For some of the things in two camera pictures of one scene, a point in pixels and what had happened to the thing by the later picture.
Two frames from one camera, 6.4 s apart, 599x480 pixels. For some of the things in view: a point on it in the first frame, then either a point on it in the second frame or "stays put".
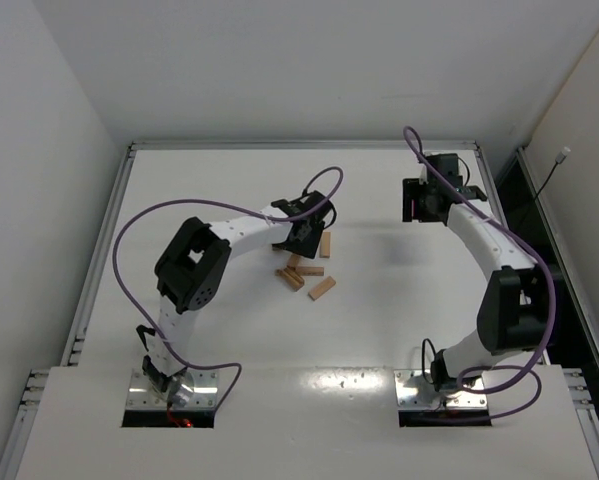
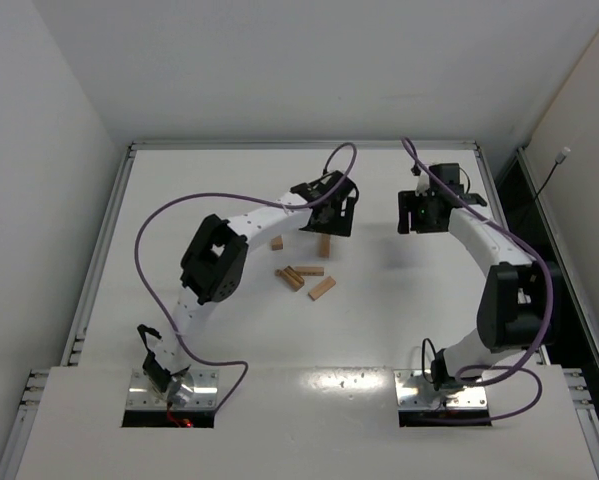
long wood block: [325, 248] stays put
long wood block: [321, 288] stays put
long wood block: [311, 270] stays put
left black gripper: [305, 239] → [330, 223]
